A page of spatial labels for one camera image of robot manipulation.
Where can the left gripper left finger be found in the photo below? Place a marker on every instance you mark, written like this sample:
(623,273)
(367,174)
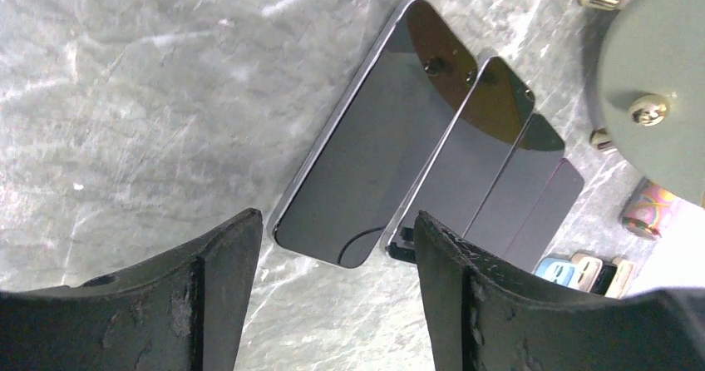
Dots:
(183,309)

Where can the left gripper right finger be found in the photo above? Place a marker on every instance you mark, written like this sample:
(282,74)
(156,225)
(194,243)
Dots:
(483,313)

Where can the blue-grey bare phone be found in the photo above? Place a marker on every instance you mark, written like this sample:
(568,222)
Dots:
(468,159)

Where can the bare black phone removed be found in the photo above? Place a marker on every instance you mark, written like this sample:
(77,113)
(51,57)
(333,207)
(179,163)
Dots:
(521,182)

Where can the purple bare phone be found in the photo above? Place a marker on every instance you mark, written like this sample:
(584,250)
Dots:
(545,218)

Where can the pink capped marker tube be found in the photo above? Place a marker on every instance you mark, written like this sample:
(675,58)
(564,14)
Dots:
(649,210)

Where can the round pastel drawer cabinet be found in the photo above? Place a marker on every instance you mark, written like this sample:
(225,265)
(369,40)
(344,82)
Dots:
(650,84)

